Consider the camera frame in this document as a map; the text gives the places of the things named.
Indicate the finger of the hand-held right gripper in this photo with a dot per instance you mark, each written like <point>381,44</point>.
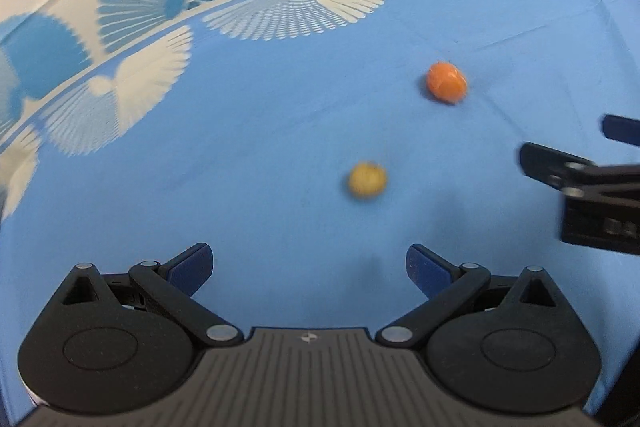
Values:
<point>622,128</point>
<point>555,167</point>

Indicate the small yellow longan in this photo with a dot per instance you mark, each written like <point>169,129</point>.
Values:
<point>367,179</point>

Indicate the blue fan-print bed sheet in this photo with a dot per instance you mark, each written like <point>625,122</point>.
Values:
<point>250,132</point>

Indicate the small orange kumquat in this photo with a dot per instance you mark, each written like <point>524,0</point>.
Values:
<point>447,82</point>

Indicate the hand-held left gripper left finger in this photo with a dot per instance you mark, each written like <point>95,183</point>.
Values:
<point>192,264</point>

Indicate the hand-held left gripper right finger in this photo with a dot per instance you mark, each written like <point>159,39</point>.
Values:
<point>427,266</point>

